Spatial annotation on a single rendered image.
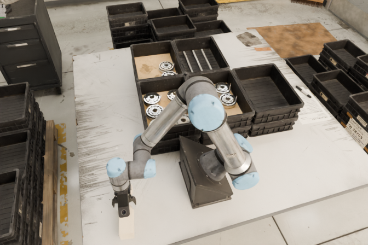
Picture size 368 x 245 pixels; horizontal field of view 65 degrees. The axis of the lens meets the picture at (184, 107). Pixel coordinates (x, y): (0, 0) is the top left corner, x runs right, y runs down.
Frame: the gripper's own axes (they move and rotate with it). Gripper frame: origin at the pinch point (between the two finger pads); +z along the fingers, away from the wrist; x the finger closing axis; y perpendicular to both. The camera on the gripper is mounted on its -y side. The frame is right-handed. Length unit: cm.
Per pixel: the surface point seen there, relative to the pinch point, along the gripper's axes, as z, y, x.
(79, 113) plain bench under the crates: 4, 71, 30
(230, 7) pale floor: 74, 337, -149
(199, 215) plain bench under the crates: 4.3, -5.7, -34.2
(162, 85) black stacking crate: -14, 71, -24
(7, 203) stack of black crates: 25, 25, 69
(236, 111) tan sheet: -9, 48, -66
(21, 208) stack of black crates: 25, 20, 60
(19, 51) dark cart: 16, 165, 93
